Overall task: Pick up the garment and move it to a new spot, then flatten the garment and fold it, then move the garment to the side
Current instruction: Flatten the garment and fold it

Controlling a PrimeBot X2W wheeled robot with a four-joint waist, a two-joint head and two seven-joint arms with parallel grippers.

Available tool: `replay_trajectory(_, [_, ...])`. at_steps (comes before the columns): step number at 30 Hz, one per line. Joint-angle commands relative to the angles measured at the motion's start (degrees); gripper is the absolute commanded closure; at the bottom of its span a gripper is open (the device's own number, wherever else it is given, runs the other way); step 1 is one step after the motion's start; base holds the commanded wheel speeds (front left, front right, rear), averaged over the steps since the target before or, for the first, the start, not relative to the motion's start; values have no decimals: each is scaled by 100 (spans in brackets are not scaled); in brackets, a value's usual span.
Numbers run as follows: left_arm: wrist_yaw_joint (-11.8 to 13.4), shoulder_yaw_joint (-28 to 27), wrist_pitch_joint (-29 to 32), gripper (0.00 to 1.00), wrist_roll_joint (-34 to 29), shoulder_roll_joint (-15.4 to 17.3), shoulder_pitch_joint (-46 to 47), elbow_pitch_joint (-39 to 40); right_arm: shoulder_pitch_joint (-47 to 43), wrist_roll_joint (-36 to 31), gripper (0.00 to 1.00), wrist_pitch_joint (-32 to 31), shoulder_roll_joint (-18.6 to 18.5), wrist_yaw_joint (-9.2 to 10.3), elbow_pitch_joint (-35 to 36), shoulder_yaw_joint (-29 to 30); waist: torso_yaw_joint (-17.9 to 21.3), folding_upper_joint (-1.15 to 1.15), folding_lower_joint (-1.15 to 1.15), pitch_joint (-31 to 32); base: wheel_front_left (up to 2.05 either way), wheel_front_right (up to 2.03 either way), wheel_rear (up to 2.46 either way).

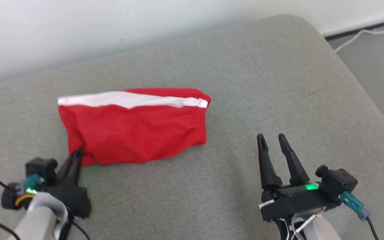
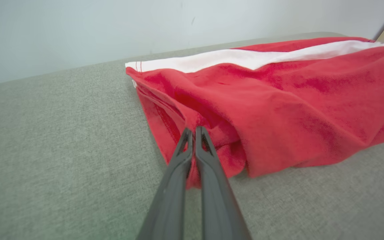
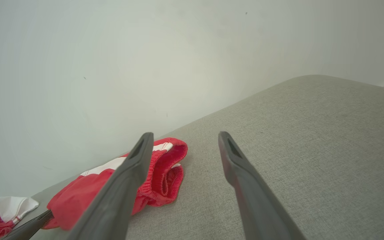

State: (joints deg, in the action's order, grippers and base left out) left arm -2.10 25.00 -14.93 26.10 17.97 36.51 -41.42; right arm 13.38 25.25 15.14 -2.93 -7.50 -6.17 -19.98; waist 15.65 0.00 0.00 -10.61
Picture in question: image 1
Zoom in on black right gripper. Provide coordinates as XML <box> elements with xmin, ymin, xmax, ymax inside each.
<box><xmin>257</xmin><ymin>134</ymin><xmax>341</xmax><ymax>222</ymax></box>

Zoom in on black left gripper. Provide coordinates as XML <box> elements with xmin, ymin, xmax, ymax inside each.
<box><xmin>46</xmin><ymin>148</ymin><xmax>92</xmax><ymax>219</ymax></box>

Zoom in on red shorts with white stripe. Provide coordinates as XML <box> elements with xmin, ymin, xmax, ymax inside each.
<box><xmin>57</xmin><ymin>87</ymin><xmax>212</xmax><ymax>167</ymax></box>

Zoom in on black baseboard strip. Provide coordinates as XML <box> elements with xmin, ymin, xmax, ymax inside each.
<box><xmin>324</xmin><ymin>19</ymin><xmax>384</xmax><ymax>41</ymax></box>

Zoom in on white floor cable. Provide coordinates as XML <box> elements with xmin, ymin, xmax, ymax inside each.
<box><xmin>334</xmin><ymin>26</ymin><xmax>384</xmax><ymax>53</ymax></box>

